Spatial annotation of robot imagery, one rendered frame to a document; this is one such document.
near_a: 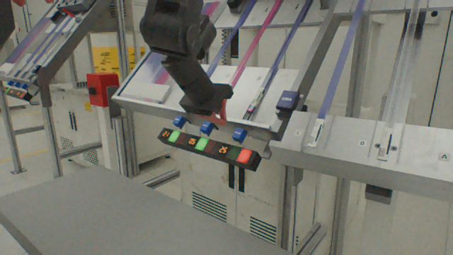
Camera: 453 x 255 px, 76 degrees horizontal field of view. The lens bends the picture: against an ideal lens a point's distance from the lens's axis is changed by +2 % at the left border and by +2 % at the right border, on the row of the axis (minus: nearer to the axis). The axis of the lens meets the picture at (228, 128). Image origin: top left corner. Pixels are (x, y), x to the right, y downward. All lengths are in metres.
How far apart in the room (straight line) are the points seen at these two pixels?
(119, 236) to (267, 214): 0.75
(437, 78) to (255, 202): 1.75
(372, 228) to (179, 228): 0.46
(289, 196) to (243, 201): 0.54
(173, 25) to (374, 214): 0.59
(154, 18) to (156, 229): 0.35
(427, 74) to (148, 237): 2.30
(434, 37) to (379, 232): 1.92
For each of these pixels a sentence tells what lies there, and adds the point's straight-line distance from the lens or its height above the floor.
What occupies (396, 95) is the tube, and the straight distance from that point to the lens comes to 0.58.
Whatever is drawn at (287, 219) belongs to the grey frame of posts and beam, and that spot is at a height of 0.49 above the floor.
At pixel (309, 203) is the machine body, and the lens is 1.08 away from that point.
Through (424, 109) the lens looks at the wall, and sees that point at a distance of 2.58.
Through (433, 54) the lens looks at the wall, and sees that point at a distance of 2.54.
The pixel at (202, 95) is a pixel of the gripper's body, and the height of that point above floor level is 0.82.
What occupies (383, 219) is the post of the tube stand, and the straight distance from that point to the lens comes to 0.77.
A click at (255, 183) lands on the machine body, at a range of 1.17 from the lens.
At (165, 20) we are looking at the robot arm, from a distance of 0.46.
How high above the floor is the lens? 0.91
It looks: 16 degrees down
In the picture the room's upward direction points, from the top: straight up
